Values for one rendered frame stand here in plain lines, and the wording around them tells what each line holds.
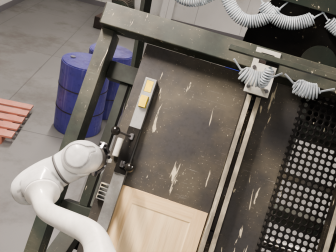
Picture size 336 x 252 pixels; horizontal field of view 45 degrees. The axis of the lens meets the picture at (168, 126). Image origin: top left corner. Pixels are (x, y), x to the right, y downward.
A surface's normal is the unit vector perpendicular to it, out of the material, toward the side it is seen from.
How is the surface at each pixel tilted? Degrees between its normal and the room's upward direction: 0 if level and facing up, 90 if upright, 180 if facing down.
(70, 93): 90
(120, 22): 59
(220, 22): 90
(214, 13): 90
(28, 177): 42
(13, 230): 0
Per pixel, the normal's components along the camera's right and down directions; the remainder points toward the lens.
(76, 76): -0.18, 0.41
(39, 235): -0.07, -0.11
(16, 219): 0.23, -0.87
